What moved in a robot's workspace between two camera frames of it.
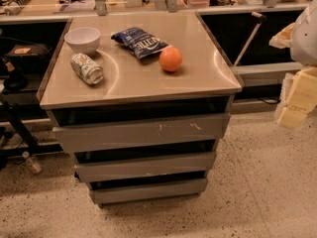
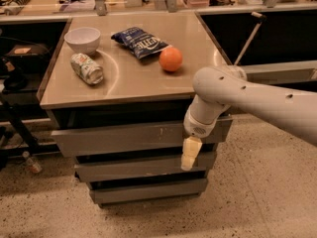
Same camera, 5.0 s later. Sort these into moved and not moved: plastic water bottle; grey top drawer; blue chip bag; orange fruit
Moved: grey top drawer
Not moved: orange fruit; blue chip bag; plastic water bottle
